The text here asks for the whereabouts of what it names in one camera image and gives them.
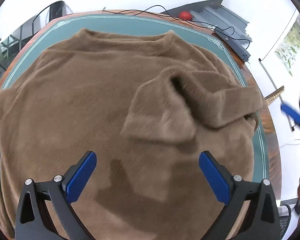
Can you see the red ball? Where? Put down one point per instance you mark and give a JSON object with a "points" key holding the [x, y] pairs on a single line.
{"points": [[185, 15]]}

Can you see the straw broom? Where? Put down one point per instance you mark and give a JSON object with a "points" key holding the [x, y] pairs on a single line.
{"points": [[272, 79]]}

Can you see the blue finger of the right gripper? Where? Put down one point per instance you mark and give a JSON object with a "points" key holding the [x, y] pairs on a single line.
{"points": [[291, 112]]}

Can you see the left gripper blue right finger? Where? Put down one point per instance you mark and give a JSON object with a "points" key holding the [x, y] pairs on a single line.
{"points": [[262, 218]]}

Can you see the glass side table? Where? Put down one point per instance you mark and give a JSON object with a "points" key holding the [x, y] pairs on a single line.
{"points": [[14, 43]]}

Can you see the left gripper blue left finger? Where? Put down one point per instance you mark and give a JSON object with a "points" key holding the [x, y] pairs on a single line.
{"points": [[33, 220]]}

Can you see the black metal chair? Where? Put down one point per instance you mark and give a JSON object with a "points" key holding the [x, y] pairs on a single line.
{"points": [[55, 10]]}

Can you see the brown fleece sweater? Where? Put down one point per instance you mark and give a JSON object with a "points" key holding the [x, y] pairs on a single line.
{"points": [[123, 212]]}

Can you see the green table mat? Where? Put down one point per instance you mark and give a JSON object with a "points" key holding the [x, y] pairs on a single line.
{"points": [[130, 26]]}

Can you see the black power strip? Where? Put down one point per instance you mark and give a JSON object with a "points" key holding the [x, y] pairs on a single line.
{"points": [[238, 45]]}

